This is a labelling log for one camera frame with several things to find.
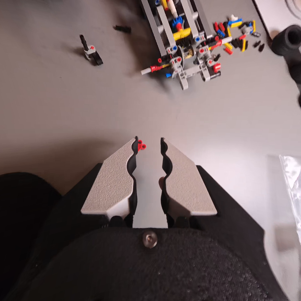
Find pile of small lego pieces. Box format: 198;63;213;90
213;15;266;55

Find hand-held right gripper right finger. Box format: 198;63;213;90
161;137;218;221

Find lego car chassis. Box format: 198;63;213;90
141;0;222;91

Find white stand base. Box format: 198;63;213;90
253;0;301;41

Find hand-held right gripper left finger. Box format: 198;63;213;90
81;136;139;221

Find person's black trousers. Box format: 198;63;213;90
0;172;63;301

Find clear plastic bag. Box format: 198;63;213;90
267;154;301;238

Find grey lego connector with pin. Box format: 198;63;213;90
79;34;104;66

